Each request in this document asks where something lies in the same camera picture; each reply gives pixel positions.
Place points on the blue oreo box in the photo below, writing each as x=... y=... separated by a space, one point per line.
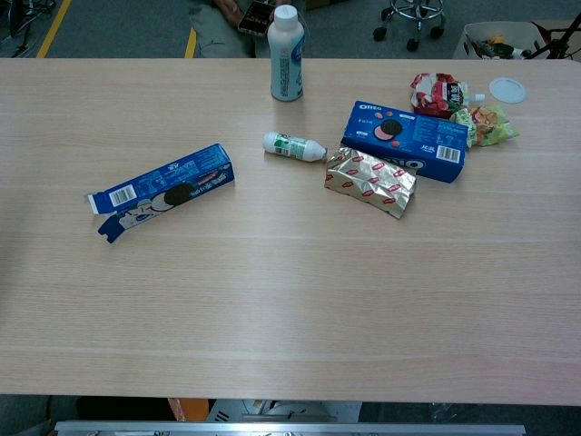
x=417 y=136
x=181 y=181

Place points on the closed blue Oreo box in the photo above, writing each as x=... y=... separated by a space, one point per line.
x=417 y=136

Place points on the small white green-label bottle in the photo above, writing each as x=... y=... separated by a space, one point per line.
x=292 y=145

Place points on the gold foil snack packet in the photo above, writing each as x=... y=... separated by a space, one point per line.
x=370 y=179

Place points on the tall white drink bottle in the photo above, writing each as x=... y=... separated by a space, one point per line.
x=286 y=59

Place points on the red white spout pouch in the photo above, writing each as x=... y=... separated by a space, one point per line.
x=436 y=93

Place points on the smartphone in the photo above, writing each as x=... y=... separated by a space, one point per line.
x=256 y=18

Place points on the seated person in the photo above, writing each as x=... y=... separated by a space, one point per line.
x=218 y=27

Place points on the green yellow snack bag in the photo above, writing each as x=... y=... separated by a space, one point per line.
x=488 y=122

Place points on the chrome swivel stool base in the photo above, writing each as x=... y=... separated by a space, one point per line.
x=410 y=18

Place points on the white round lid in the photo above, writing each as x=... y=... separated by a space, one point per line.
x=507 y=90

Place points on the white bin with clutter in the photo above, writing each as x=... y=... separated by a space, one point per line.
x=499 y=41

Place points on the silver metal frame rail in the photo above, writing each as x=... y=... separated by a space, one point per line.
x=290 y=428

